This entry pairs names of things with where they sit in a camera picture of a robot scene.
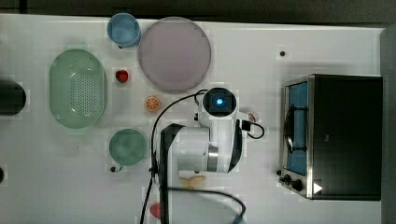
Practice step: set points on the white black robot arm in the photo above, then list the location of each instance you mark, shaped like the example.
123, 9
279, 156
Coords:
215, 145

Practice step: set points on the silver black toaster oven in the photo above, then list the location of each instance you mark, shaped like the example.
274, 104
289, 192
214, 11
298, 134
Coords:
332, 137

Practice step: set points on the orange slice toy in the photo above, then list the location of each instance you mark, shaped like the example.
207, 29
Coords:
152, 103

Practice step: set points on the large grey round plate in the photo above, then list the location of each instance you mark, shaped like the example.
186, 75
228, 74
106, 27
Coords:
175, 54

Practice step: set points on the peeled banana toy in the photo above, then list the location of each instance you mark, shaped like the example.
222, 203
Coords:
192, 182

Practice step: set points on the green plastic mug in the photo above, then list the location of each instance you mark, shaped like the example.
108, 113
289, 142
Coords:
127, 147

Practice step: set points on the small red strawberry toy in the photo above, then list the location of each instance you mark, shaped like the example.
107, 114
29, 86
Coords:
122, 76

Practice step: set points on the pink strawberry toy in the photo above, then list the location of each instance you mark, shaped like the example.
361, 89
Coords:
155, 210

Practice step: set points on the blue plastic cup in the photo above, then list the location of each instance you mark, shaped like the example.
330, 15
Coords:
123, 29

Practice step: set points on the green plastic colander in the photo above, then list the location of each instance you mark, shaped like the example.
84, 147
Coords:
77, 89

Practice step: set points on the dark grey cup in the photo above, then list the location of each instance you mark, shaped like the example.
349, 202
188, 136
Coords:
12, 98

